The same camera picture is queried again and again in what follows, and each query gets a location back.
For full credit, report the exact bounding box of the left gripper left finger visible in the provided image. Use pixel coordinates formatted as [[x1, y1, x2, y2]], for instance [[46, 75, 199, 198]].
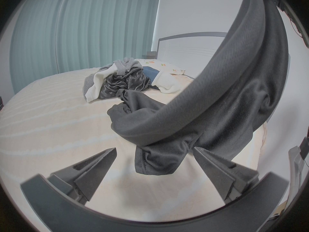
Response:
[[49, 147, 117, 205]]

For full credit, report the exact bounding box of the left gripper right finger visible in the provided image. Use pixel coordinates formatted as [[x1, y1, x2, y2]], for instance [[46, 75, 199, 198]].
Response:
[[192, 146, 260, 202]]

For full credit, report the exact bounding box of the black garment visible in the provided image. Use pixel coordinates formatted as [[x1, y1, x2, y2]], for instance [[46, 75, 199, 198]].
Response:
[[107, 0, 290, 176]]

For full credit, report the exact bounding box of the bed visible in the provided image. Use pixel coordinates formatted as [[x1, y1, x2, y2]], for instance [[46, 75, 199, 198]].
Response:
[[0, 32, 269, 223]]

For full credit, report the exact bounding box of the pile of clothes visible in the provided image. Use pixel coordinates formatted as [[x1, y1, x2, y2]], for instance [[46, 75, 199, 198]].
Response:
[[83, 57, 182, 103]]

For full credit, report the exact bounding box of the white printed pillow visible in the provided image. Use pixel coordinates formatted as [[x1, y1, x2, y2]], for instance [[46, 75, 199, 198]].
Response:
[[134, 58, 186, 76]]

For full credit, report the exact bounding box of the blue-green curtain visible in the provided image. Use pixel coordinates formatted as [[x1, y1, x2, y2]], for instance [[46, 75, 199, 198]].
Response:
[[9, 0, 163, 94]]

